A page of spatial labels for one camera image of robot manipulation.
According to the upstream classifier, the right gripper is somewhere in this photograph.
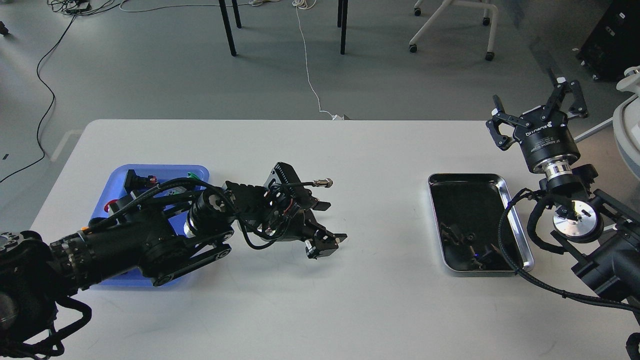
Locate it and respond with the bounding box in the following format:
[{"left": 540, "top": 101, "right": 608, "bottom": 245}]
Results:
[{"left": 485, "top": 67, "right": 589, "bottom": 174}]

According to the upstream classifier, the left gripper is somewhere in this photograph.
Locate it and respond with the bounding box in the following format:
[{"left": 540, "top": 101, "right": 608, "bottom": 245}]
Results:
[{"left": 265, "top": 193, "right": 348, "bottom": 260}]

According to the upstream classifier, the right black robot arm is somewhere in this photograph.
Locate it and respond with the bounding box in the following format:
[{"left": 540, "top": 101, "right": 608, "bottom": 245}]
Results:
[{"left": 486, "top": 69, "right": 640, "bottom": 313}]

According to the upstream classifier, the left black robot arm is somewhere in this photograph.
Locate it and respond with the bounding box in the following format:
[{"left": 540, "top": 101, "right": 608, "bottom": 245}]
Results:
[{"left": 0, "top": 162, "right": 347, "bottom": 360}]

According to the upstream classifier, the black equipment case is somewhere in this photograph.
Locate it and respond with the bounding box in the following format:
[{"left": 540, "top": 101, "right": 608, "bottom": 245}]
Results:
[{"left": 576, "top": 0, "right": 640, "bottom": 82}]

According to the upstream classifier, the metal tray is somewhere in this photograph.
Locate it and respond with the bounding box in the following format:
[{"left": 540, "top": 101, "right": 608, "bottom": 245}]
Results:
[{"left": 427, "top": 173, "right": 535, "bottom": 277}]

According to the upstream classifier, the white chair base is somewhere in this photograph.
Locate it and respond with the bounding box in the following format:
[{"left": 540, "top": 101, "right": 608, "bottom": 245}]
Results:
[{"left": 407, "top": 0, "right": 501, "bottom": 62}]

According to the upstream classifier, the blue plastic tray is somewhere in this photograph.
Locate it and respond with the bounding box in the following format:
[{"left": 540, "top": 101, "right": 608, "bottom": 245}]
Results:
[{"left": 89, "top": 164, "right": 210, "bottom": 289}]

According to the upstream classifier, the black table leg right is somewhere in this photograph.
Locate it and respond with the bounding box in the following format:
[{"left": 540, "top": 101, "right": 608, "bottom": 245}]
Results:
[{"left": 336, "top": 0, "right": 349, "bottom": 55}]

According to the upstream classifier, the black table leg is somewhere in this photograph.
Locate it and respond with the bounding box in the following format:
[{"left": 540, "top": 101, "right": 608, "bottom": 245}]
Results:
[
  {"left": 218, "top": 0, "right": 242, "bottom": 57},
  {"left": 336, "top": 0, "right": 349, "bottom": 55}
]

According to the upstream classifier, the red emergency stop button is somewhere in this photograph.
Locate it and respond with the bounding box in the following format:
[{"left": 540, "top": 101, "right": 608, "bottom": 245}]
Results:
[{"left": 103, "top": 199, "right": 121, "bottom": 215}]

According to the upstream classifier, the black table leg left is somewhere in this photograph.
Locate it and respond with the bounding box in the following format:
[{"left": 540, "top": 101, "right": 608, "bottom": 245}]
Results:
[{"left": 218, "top": 0, "right": 242, "bottom": 57}]

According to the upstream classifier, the white floor cable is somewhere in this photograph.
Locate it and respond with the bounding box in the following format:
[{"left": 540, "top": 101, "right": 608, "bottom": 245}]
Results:
[{"left": 292, "top": 0, "right": 347, "bottom": 121}]

